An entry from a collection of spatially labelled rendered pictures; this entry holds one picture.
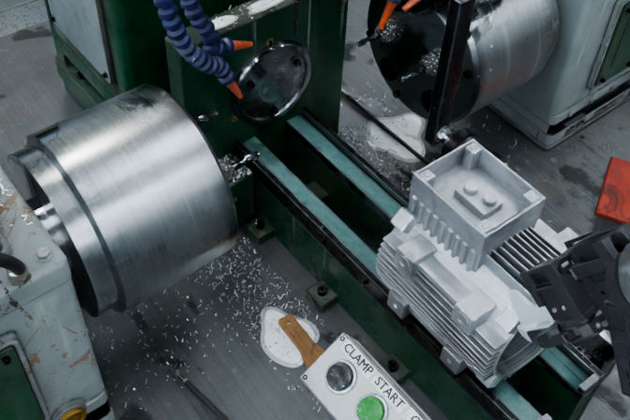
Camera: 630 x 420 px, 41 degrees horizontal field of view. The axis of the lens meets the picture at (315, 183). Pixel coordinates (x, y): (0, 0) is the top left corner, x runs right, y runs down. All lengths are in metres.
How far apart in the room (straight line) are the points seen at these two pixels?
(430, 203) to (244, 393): 0.40
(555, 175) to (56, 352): 0.90
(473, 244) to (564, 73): 0.55
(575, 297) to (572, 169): 0.74
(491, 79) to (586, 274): 0.53
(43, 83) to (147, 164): 0.71
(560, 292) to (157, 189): 0.46
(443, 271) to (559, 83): 0.55
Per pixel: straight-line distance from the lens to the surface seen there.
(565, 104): 1.53
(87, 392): 1.13
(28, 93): 1.67
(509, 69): 1.32
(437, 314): 1.03
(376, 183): 1.30
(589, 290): 0.84
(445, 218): 1.00
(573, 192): 1.52
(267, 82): 1.29
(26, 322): 0.97
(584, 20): 1.41
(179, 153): 1.02
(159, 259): 1.03
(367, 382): 0.92
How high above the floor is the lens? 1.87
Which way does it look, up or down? 48 degrees down
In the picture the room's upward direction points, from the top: 3 degrees clockwise
